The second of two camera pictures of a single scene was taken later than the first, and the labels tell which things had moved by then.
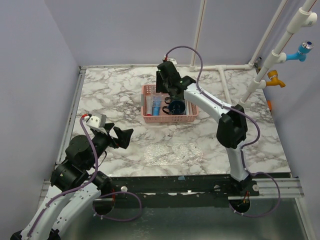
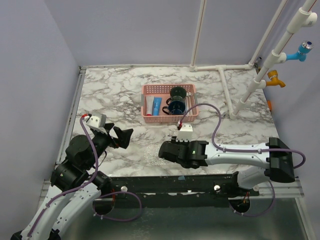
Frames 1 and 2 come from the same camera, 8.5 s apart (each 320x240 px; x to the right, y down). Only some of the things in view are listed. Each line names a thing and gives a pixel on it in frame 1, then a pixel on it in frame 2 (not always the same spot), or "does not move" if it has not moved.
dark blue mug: (176, 107) does not move
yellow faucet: (273, 75) does not move
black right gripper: (159, 87) -> (174, 142)
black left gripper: (124, 136) does not move
